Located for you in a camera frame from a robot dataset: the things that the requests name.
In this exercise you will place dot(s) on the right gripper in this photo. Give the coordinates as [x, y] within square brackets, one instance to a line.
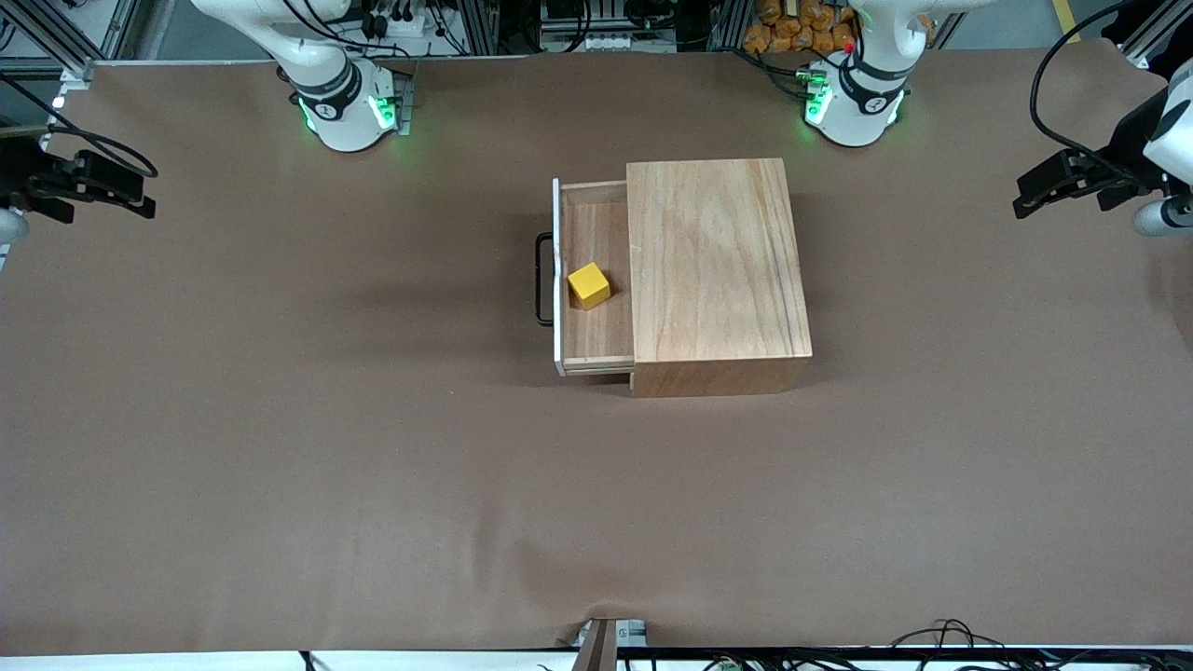
[20, 174]

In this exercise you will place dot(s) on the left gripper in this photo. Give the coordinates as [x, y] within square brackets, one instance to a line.
[1121, 160]

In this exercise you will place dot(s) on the yellow wooden block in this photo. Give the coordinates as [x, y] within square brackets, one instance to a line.
[589, 284]

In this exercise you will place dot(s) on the wooden drawer cabinet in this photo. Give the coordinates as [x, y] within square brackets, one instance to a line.
[718, 270]

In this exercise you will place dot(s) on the bag of orange objects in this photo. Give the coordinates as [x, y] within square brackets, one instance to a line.
[792, 28]

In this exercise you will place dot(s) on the white power strip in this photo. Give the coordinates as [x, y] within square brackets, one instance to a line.
[401, 23]

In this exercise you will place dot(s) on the brown table cloth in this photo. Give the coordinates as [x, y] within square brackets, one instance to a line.
[419, 513]

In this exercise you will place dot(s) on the aluminium frame profile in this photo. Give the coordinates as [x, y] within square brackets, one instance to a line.
[47, 37]
[1151, 42]

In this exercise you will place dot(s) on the metal table edge bracket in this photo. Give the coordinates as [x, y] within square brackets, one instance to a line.
[606, 643]

